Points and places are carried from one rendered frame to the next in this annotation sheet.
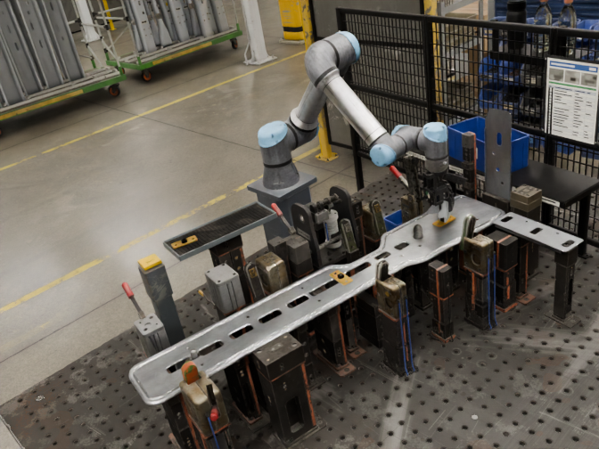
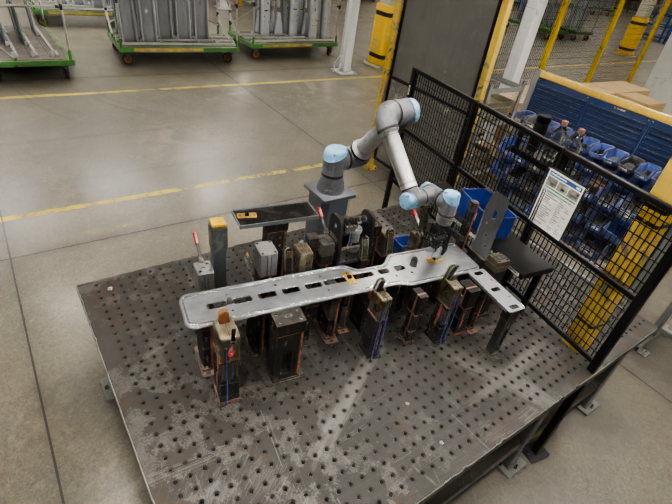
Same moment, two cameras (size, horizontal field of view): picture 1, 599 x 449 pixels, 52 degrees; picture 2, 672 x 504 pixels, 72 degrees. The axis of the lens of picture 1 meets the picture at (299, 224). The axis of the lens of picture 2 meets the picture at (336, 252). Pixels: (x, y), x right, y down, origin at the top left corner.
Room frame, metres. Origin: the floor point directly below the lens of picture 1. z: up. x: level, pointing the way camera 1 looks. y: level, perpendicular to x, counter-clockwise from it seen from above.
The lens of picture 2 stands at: (0.05, 0.02, 2.26)
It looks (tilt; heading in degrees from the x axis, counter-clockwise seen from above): 36 degrees down; 358
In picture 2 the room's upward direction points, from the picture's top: 9 degrees clockwise
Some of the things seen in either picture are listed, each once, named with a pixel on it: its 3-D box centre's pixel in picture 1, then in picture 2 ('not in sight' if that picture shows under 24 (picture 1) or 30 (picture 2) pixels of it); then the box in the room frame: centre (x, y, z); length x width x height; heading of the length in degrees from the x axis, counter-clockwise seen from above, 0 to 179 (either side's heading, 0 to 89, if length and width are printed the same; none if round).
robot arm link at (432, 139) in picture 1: (434, 141); (449, 203); (1.85, -0.49, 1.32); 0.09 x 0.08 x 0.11; 42
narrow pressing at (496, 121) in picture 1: (497, 154); (489, 225); (1.97, -0.74, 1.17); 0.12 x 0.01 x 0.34; 29
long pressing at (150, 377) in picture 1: (337, 282); (345, 280); (1.61, -0.09, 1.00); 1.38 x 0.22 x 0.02; 119
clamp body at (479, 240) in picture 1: (479, 281); (443, 311); (1.65, -0.56, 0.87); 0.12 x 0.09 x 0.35; 29
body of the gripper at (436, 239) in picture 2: (436, 184); (438, 233); (1.84, -0.48, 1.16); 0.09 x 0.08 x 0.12; 119
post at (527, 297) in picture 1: (519, 262); (475, 305); (1.76, -0.74, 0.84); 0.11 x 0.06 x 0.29; 29
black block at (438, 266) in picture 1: (442, 302); (413, 316); (1.61, -0.42, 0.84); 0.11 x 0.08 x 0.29; 29
